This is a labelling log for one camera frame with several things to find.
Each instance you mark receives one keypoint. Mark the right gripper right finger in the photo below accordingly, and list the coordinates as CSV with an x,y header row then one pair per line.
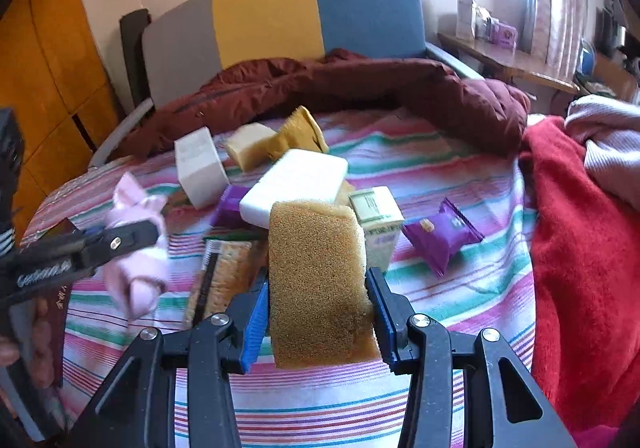
x,y
416,345

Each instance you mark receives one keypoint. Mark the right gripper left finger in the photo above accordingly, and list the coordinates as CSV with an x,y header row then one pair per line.
x,y
223,344

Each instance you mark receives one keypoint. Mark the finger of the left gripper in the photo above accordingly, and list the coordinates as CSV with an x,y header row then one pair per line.
x,y
99,247

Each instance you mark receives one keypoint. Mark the pink sock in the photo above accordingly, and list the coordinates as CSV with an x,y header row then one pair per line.
x,y
136,281

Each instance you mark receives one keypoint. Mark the large yellow sponge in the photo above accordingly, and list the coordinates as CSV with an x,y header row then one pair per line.
x,y
320,311

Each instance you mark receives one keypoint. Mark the small yellow sponge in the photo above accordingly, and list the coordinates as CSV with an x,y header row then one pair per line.
x,y
247,147

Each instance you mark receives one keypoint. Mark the cracker packet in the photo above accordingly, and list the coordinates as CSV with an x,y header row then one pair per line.
x,y
228,268

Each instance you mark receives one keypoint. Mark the striped bed sheet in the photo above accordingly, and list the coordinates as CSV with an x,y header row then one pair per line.
x,y
489,284

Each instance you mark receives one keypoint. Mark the purple snack packet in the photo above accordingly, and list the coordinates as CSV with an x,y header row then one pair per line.
x,y
438,237
227,211

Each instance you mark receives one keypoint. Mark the white carton box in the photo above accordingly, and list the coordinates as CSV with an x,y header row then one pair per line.
x,y
199,168

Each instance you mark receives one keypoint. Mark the green white tea box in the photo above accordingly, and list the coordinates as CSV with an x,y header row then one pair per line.
x,y
381,220

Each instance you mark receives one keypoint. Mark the orange wooden wardrobe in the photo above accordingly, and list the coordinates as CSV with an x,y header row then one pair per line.
x,y
54,79

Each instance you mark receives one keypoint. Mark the white foam block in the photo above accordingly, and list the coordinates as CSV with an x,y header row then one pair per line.
x,y
299,175

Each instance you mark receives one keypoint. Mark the red fleece blanket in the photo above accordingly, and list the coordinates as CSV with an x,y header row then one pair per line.
x,y
585,254

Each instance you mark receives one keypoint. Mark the maroon puffer jacket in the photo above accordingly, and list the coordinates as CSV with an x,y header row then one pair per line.
x,y
486,113

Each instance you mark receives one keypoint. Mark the pink knit garment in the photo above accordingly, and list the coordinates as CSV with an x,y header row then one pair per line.
x,y
609,130

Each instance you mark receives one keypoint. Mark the wooden desk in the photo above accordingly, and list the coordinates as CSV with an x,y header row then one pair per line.
x,y
510,64

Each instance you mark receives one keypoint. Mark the white box on desk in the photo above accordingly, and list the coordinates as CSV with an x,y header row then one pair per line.
x,y
465,21

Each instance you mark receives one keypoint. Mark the purple box on desk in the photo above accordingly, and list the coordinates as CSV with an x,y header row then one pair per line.
x,y
504,35

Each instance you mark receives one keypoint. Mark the tricolour headboard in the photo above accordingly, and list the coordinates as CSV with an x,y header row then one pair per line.
x,y
188,46

